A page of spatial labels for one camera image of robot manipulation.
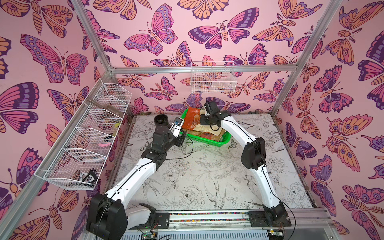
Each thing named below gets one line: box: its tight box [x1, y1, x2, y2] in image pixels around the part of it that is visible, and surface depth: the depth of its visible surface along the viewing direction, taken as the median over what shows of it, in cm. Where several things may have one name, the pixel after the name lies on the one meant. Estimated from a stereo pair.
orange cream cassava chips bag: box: [182, 107, 219, 136], surface depth 105 cm
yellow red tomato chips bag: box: [182, 129, 226, 142], surface depth 101 cm
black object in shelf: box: [82, 170, 97, 184], surface depth 64 cm
